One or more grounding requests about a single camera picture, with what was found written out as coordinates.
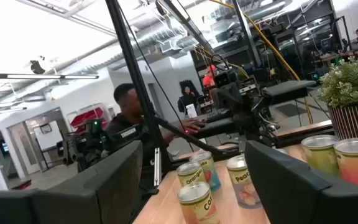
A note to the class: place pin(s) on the black metal frame pole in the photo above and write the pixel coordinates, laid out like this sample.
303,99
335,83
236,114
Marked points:
135,77

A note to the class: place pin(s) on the wooden shelf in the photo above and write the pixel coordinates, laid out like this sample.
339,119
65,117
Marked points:
303,129

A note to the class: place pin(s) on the black topped table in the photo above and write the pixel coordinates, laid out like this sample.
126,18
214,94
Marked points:
286,90

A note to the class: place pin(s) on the person with red cap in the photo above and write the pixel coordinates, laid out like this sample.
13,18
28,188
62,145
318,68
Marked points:
209,77

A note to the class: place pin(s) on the can with pink-orange label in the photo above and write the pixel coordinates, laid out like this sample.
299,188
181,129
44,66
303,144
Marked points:
357,165

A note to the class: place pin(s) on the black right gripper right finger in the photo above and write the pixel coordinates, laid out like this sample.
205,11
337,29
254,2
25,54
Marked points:
291,193

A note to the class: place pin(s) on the person seated at table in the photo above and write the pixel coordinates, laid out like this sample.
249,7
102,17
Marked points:
129,105

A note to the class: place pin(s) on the long ceiling light bar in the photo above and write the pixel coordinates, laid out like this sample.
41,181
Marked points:
39,76

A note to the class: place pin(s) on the white board on stand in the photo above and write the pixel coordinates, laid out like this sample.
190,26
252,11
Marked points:
47,135

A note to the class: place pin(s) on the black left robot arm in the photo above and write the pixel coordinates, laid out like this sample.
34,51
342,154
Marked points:
244,105

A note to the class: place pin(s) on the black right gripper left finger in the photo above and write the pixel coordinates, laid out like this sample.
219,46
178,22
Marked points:
104,186

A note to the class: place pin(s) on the large peach label can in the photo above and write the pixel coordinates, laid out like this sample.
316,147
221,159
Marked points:
197,205

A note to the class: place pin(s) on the green plant with white flowers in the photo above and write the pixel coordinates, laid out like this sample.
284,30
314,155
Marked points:
350,81

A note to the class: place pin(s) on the person in black chair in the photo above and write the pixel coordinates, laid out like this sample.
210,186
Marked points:
187,98

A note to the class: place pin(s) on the black diagonal frame brace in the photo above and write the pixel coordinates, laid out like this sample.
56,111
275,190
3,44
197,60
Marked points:
191,137

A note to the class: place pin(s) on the silver ventilation duct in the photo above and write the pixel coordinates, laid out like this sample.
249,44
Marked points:
154,40

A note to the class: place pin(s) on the can with blue label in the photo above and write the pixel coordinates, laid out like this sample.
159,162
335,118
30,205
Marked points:
212,174

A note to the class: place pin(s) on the striped dark plant pot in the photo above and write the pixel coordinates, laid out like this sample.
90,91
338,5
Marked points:
354,121

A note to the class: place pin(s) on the red storage bins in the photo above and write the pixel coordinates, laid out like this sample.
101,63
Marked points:
87,118

